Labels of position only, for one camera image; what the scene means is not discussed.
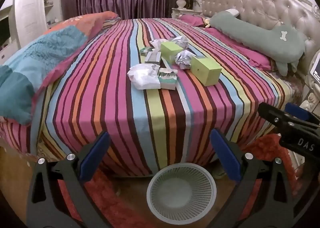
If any pink pillow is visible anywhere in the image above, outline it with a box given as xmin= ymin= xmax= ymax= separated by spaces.
xmin=179 ymin=14 xmax=208 ymax=27
xmin=205 ymin=27 xmax=272 ymax=71

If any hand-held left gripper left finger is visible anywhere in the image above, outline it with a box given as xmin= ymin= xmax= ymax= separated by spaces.
xmin=26 ymin=131 xmax=112 ymax=228

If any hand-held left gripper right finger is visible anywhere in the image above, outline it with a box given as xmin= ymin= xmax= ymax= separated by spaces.
xmin=209 ymin=128 xmax=300 ymax=228

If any blue and orange quilt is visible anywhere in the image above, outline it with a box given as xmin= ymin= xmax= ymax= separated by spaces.
xmin=0 ymin=11 xmax=122 ymax=126

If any small green cardboard box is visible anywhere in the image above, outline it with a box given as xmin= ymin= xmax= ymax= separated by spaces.
xmin=160 ymin=42 xmax=184 ymax=65

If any small screen device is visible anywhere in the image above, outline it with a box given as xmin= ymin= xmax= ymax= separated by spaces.
xmin=309 ymin=52 xmax=320 ymax=83

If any grey cardboard box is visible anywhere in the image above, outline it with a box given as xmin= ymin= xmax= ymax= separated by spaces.
xmin=144 ymin=52 xmax=162 ymax=65

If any cream carved bedside cabinet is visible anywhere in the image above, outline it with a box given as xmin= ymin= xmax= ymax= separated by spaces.
xmin=299 ymin=78 xmax=320 ymax=118

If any white ornate nightstand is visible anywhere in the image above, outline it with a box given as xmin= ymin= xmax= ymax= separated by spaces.
xmin=171 ymin=7 xmax=203 ymax=18

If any white shelf cabinet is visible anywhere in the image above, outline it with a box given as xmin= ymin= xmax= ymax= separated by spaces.
xmin=0 ymin=0 xmax=62 ymax=51

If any colourful striped rug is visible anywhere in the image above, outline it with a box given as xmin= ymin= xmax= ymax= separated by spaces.
xmin=0 ymin=17 xmax=300 ymax=177

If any teal patterned tissue box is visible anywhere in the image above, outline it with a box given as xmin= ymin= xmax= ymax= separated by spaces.
xmin=158 ymin=68 xmax=178 ymax=90

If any white mesh wastebasket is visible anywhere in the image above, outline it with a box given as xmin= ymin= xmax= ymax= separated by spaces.
xmin=146 ymin=162 xmax=217 ymax=223

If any large green cardboard box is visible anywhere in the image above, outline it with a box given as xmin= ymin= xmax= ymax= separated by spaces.
xmin=190 ymin=56 xmax=222 ymax=86

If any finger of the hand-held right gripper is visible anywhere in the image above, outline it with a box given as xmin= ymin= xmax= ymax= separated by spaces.
xmin=259 ymin=102 xmax=320 ymax=135
xmin=285 ymin=103 xmax=320 ymax=126

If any green bone-shaped pillow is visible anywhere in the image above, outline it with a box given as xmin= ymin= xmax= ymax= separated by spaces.
xmin=209 ymin=9 xmax=307 ymax=76

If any white plastic bag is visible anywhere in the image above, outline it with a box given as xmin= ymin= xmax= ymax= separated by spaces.
xmin=127 ymin=64 xmax=161 ymax=90

